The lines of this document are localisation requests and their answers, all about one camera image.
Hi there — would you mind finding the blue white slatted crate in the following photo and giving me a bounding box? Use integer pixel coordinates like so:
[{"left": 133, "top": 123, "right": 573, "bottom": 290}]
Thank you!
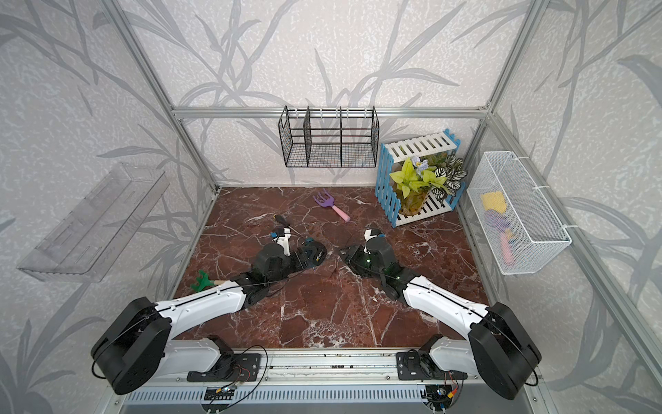
[{"left": 375, "top": 129, "right": 467, "bottom": 228}]

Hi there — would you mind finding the white mesh basket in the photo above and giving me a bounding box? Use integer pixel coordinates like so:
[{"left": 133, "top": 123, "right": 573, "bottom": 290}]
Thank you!
[{"left": 468, "top": 151, "right": 572, "bottom": 275}]

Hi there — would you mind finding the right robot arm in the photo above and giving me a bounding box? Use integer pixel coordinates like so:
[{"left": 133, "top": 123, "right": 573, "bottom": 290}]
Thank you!
[{"left": 340, "top": 236, "right": 542, "bottom": 400}]

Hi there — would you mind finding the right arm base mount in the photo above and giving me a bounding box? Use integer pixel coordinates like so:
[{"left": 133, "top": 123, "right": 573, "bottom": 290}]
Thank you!
[{"left": 396, "top": 334, "right": 468, "bottom": 381}]

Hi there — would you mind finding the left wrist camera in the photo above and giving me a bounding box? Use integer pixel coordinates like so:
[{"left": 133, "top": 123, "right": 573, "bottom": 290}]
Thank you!
[{"left": 271, "top": 227, "right": 291, "bottom": 256}]

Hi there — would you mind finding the purple trowel pink handle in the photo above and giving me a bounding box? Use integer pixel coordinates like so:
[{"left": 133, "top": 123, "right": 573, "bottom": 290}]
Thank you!
[{"left": 484, "top": 209, "right": 515, "bottom": 267}]

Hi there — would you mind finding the purple rake pink handle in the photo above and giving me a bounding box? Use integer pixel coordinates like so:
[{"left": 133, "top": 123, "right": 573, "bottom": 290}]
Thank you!
[{"left": 313, "top": 189, "right": 351, "bottom": 223}]

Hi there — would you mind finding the clear plastic wall shelf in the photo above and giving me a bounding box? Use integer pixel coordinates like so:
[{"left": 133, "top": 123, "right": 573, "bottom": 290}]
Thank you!
[{"left": 17, "top": 163, "right": 170, "bottom": 283}]

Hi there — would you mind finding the yellow sponge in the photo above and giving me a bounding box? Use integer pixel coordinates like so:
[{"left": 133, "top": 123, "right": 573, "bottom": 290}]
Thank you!
[{"left": 480, "top": 191, "right": 507, "bottom": 214}]

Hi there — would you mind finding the black wire basket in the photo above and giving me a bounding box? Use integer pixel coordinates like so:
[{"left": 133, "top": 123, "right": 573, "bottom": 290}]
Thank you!
[{"left": 278, "top": 107, "right": 380, "bottom": 168}]

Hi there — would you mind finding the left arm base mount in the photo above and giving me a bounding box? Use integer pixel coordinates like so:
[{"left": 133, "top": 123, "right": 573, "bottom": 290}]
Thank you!
[{"left": 186, "top": 336, "right": 262, "bottom": 383}]

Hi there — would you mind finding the aluminium front rail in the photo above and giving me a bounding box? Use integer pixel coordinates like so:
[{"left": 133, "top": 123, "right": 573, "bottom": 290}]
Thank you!
[{"left": 110, "top": 347, "right": 544, "bottom": 386}]

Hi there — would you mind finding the green rake wooden handle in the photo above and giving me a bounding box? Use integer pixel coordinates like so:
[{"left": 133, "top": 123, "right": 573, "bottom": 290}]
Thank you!
[{"left": 191, "top": 270, "right": 224, "bottom": 293}]

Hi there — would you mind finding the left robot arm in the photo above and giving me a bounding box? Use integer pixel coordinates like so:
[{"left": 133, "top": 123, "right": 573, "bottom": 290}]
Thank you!
[{"left": 91, "top": 239, "right": 327, "bottom": 395}]

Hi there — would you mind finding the green potted plant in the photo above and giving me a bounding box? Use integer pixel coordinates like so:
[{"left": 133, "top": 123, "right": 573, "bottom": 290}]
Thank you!
[{"left": 390, "top": 152, "right": 467, "bottom": 217}]

